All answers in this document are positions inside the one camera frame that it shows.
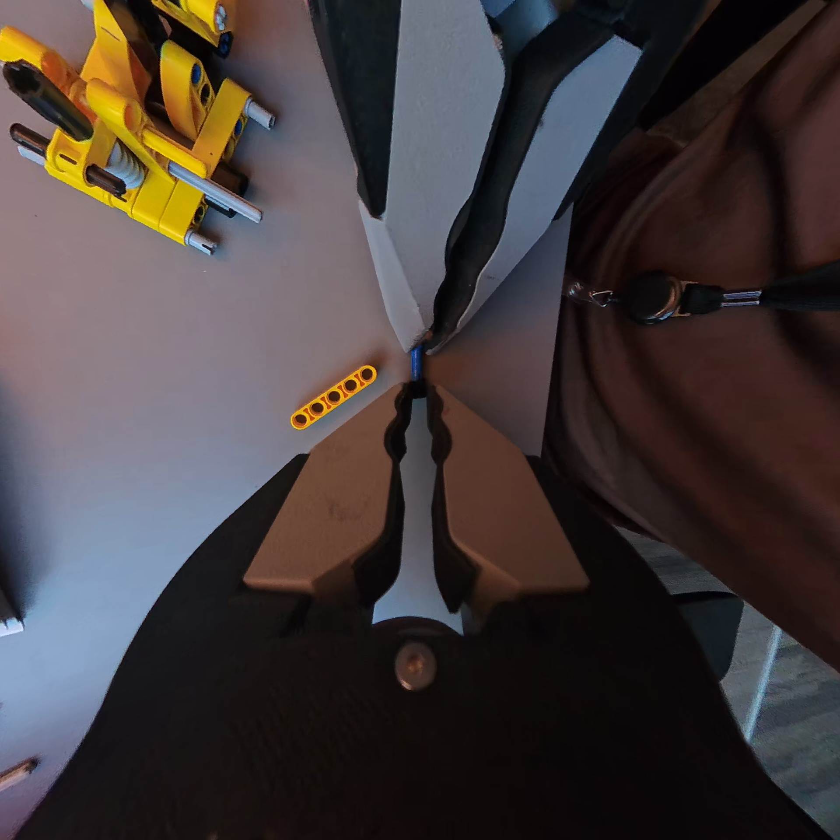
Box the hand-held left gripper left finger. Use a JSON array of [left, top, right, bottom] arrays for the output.
[[243, 382, 408, 608]]

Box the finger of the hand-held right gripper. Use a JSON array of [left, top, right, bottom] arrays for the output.
[[433, 29, 643, 355], [360, 0, 506, 352]]

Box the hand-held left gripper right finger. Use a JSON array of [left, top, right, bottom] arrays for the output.
[[427, 385, 590, 616]]

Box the yellow lego beam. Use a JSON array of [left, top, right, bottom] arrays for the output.
[[290, 364, 378, 431]]

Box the yellow lego vehicle assembly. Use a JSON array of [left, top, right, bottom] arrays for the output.
[[0, 0, 277, 256]]

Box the person's brown shirt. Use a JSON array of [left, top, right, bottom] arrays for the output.
[[545, 0, 840, 670]]

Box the black lanyard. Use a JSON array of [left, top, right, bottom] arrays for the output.
[[682, 261, 840, 315]]

